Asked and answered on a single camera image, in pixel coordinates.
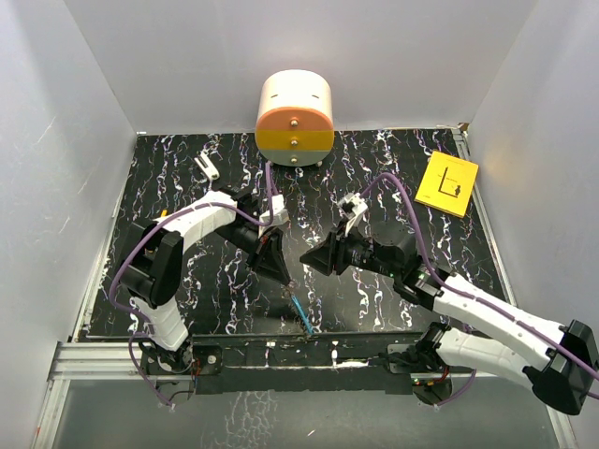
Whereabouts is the aluminium frame rail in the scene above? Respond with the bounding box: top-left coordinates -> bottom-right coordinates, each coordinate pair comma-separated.
31,342 -> 141,448

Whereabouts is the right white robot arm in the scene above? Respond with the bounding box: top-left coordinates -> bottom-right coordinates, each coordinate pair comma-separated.
299,225 -> 598,415

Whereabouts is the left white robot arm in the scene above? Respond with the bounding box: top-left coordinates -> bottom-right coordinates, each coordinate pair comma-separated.
113,188 -> 291,373

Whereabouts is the white black stapler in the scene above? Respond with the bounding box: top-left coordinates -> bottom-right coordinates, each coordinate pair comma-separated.
194,151 -> 220,181

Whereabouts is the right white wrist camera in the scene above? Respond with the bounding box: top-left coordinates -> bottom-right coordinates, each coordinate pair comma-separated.
338,193 -> 368,237

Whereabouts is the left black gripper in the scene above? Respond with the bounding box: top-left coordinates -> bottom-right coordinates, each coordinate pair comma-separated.
213,223 -> 289,287

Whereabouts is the yellow book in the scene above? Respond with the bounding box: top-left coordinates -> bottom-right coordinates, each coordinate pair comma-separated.
416,152 -> 478,218

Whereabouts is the round three-drawer mini cabinet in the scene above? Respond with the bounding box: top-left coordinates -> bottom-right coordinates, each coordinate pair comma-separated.
255,69 -> 334,167

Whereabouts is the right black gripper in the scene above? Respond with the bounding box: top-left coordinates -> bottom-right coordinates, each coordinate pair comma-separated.
300,219 -> 399,279

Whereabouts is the purple cable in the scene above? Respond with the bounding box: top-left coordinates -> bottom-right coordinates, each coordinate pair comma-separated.
108,161 -> 282,411
358,172 -> 599,407

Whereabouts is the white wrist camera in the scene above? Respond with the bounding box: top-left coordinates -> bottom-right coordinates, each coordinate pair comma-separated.
259,194 -> 289,227
338,193 -> 368,237

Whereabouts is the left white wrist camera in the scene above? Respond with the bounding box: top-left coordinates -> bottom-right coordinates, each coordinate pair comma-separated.
259,194 -> 289,227

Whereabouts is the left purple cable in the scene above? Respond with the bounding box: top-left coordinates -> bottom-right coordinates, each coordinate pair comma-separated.
108,161 -> 282,411

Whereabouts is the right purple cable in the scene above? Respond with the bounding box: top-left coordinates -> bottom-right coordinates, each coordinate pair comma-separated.
358,172 -> 599,407

